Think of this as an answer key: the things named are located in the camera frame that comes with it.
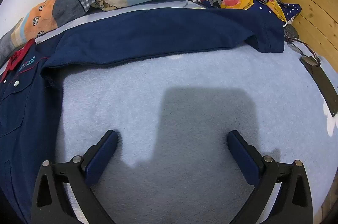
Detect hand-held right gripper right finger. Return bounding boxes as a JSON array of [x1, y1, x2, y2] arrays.
[[226, 130, 313, 224]]

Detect grey speckled object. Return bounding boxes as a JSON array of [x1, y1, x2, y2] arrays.
[[283, 24, 300, 43]]

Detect navy polka dot cloth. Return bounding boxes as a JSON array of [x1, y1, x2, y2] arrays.
[[203, 0, 302, 24]]

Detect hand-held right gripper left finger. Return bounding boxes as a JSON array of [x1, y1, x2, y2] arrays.
[[31, 130, 118, 224]]

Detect light blue cloud-print blanket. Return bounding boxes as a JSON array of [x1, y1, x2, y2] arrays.
[[0, 0, 338, 224]]

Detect navy blue work jacket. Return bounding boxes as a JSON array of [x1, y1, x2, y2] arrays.
[[0, 8, 286, 224]]

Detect eyeglasses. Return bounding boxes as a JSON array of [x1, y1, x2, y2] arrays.
[[286, 37, 321, 66]]

